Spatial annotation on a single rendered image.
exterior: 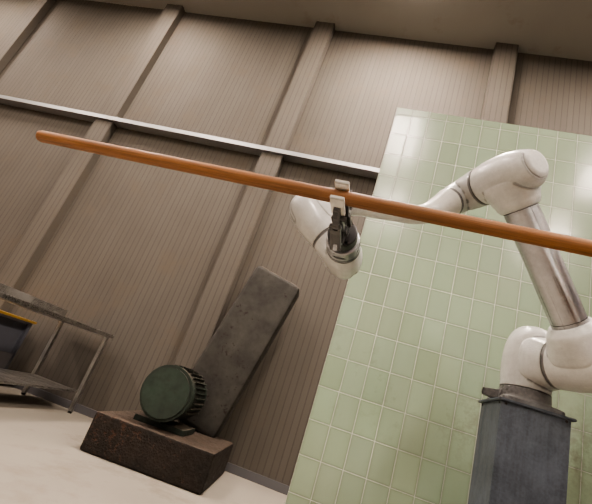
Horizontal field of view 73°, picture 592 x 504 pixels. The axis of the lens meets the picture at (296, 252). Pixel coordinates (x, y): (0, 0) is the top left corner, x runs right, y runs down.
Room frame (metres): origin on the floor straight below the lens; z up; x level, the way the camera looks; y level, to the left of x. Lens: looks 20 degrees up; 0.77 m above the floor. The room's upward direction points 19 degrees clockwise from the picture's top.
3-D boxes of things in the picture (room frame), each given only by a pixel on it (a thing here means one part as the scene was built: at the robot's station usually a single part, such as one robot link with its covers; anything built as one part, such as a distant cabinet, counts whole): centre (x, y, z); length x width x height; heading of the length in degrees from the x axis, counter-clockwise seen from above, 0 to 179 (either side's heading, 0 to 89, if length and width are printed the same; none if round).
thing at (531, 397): (1.32, -0.86, 1.03); 0.22 x 0.18 x 0.06; 76
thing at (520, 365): (1.31, -0.88, 1.17); 0.18 x 0.16 x 0.22; 18
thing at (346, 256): (0.96, -0.11, 1.19); 0.09 x 0.06 x 0.09; 75
